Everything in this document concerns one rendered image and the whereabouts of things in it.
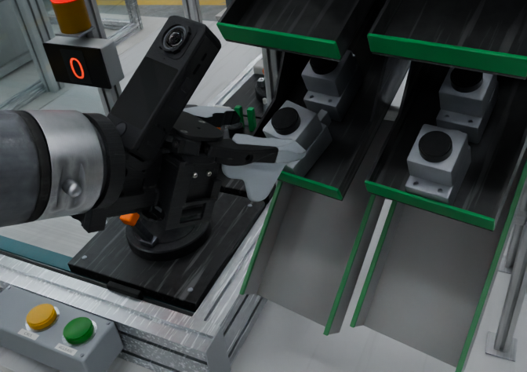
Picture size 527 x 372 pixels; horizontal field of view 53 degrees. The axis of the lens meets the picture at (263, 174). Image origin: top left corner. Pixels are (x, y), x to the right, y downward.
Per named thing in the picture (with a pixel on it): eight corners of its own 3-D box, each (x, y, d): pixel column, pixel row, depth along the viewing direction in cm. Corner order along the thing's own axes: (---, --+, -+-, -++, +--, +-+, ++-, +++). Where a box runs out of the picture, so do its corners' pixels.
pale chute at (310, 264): (339, 333, 67) (326, 336, 63) (255, 293, 73) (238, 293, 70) (411, 123, 68) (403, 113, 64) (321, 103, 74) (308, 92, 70)
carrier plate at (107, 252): (198, 312, 76) (194, 303, 75) (70, 271, 86) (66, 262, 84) (266, 209, 93) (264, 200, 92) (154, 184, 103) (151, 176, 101)
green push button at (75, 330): (83, 352, 73) (78, 343, 71) (60, 343, 74) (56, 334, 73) (101, 330, 75) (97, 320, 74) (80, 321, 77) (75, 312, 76)
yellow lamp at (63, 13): (78, 35, 84) (68, 5, 81) (54, 33, 86) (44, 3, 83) (98, 23, 88) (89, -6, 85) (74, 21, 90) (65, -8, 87)
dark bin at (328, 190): (342, 202, 56) (325, 166, 50) (244, 169, 63) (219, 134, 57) (438, 12, 65) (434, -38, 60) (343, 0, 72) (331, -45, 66)
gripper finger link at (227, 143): (258, 152, 50) (170, 143, 45) (263, 134, 49) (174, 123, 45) (281, 173, 46) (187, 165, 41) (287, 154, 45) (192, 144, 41)
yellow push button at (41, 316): (45, 337, 75) (40, 328, 74) (24, 329, 77) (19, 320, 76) (64, 315, 78) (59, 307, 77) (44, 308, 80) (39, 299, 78)
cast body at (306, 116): (299, 183, 59) (281, 148, 53) (271, 166, 61) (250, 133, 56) (343, 127, 61) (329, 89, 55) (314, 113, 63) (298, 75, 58)
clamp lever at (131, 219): (150, 245, 82) (129, 220, 76) (139, 242, 83) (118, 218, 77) (161, 225, 84) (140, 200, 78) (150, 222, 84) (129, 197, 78)
